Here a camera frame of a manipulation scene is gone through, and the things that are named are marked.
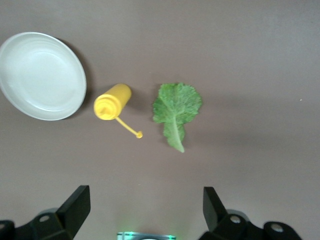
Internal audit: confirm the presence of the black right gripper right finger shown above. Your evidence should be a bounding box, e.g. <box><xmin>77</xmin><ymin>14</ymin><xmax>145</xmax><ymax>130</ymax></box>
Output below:
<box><xmin>198</xmin><ymin>186</ymin><xmax>305</xmax><ymax>240</ymax></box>

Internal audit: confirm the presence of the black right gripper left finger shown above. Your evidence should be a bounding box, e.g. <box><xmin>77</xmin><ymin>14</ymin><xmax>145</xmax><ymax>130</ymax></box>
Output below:
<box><xmin>0</xmin><ymin>184</ymin><xmax>91</xmax><ymax>240</ymax></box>

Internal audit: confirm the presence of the green lettuce leaf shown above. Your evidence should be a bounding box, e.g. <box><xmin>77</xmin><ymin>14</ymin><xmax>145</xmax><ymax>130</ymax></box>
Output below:
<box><xmin>152</xmin><ymin>82</ymin><xmax>203</xmax><ymax>154</ymax></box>

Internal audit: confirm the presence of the yellow squeeze bottle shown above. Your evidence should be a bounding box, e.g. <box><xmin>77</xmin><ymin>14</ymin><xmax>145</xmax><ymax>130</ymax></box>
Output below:
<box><xmin>93</xmin><ymin>83</ymin><xmax>144</xmax><ymax>140</ymax></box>

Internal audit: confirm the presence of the beige plate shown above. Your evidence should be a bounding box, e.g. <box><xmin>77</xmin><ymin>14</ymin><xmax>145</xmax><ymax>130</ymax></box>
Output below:
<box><xmin>0</xmin><ymin>31</ymin><xmax>88</xmax><ymax>122</ymax></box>

